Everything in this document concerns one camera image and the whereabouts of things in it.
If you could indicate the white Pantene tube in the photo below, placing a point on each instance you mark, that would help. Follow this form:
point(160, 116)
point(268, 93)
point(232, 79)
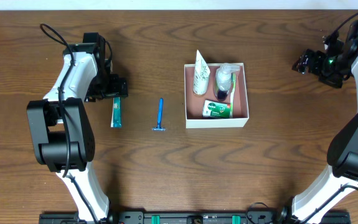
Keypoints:
point(201, 75)

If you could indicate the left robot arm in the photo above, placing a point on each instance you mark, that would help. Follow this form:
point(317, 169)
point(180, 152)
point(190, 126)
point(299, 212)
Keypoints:
point(61, 133)

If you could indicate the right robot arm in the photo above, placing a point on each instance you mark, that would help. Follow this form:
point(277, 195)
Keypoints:
point(340, 177)

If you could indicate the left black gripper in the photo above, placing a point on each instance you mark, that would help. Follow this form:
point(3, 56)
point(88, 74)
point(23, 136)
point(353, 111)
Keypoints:
point(116, 88)

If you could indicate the green Dettol soap bar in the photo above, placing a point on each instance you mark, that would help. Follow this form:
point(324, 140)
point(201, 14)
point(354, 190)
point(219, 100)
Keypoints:
point(213, 109)

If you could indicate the green white toothbrush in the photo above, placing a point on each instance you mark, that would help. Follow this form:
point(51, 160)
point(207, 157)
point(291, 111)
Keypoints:
point(232, 94)

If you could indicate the blue disposable razor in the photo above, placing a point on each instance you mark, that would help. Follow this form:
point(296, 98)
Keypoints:
point(160, 117)

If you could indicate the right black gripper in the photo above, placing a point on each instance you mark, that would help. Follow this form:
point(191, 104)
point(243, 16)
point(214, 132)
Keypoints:
point(317, 62)

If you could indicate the clear pump sanitizer bottle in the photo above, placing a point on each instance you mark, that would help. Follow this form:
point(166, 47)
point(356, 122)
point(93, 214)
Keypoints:
point(223, 80)

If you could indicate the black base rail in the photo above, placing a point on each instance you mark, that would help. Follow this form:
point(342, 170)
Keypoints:
point(252, 216)

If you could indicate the teal toothpaste tube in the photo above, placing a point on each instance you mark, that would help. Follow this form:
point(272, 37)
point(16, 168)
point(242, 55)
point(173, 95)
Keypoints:
point(116, 113)

